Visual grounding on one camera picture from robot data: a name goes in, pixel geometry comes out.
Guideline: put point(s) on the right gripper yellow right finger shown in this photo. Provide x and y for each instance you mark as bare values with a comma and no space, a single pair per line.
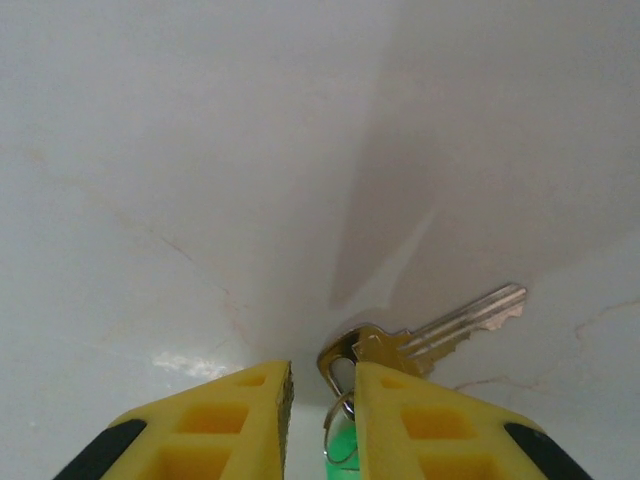
440,440

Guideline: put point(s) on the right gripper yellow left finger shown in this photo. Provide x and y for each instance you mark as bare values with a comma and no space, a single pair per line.
210,440

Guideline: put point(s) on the green plastic key tag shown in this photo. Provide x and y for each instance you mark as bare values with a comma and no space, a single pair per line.
342,440

